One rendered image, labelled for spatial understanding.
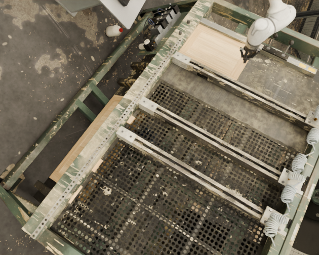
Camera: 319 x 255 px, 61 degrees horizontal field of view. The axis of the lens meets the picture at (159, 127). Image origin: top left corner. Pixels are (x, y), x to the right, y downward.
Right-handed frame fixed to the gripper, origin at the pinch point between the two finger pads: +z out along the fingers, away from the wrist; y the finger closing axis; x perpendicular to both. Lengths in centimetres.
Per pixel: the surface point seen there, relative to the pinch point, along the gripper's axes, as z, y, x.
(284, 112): 5.3, 28.2, -33.8
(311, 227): 28, 55, -106
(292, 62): 17.5, 37.3, 9.2
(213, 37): 19.4, -21.6, 26.6
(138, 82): 3, -72, -22
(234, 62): 16.3, -4.8, 5.3
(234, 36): 18.3, -6.3, 28.3
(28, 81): 20, -166, -22
